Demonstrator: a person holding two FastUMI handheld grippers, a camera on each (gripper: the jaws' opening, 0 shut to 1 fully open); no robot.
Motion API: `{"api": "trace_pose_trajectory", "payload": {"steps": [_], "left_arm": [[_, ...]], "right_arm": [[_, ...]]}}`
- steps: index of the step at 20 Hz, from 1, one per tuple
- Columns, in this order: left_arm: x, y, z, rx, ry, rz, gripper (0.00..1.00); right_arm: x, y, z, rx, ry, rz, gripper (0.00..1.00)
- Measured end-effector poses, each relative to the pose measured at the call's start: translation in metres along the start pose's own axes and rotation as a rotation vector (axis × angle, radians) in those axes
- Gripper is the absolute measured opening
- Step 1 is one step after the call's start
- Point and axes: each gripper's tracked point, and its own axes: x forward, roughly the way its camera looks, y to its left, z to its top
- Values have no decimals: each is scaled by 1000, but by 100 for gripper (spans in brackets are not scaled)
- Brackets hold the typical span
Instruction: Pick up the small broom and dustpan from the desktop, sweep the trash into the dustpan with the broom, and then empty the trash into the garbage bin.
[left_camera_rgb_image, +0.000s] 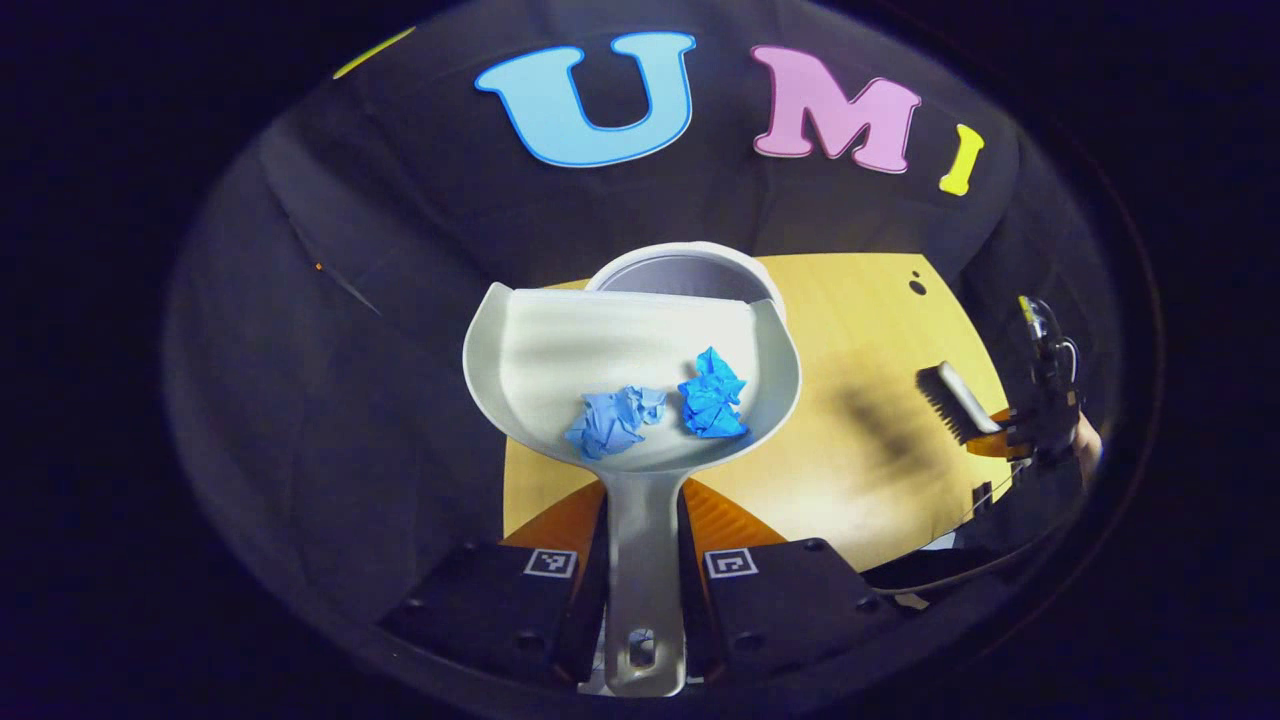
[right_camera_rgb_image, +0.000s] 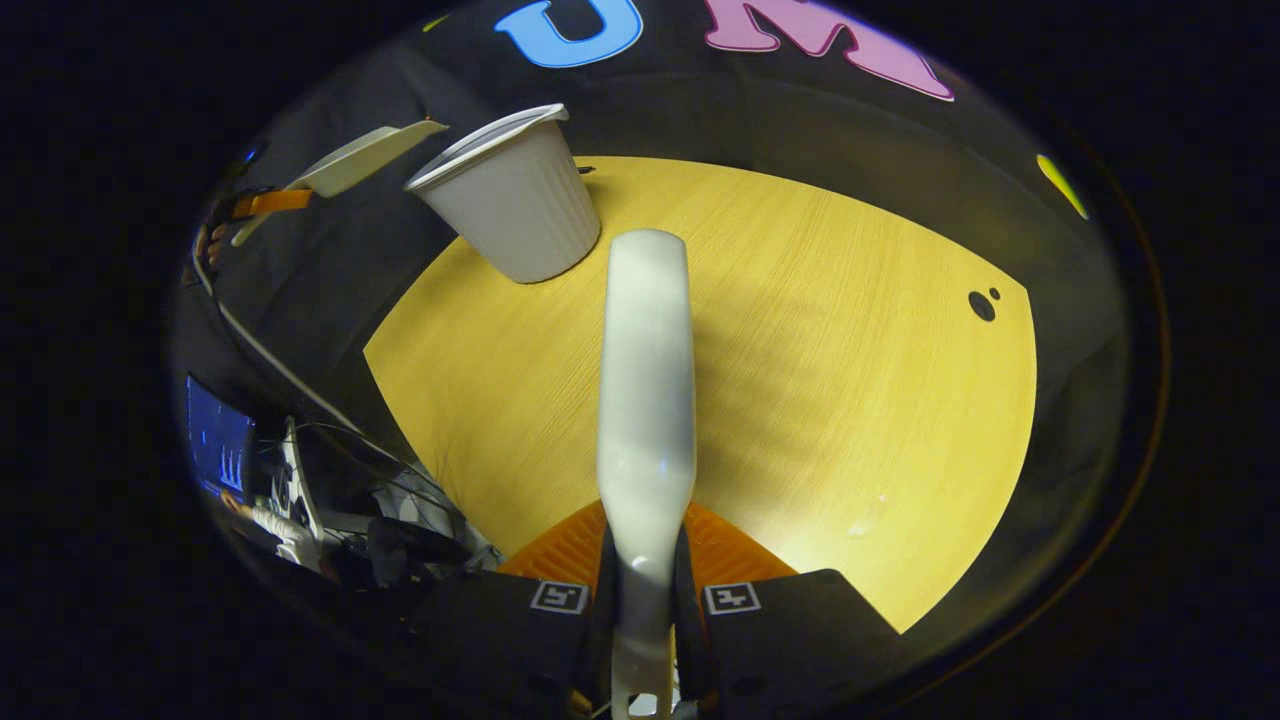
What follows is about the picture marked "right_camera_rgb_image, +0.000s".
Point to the grey dustpan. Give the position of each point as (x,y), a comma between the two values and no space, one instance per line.
(355,160)

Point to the grey garbage bin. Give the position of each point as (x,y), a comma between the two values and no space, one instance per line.
(520,200)

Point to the small grey broom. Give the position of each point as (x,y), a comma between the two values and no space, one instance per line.
(648,400)

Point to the blue computer screen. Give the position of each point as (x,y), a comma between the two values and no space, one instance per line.
(218,440)

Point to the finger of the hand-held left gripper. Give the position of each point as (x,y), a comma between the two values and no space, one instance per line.
(272,201)

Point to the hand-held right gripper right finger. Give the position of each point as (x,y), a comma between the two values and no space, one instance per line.
(790,640)

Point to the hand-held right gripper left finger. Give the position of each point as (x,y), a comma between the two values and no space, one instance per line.
(500,630)

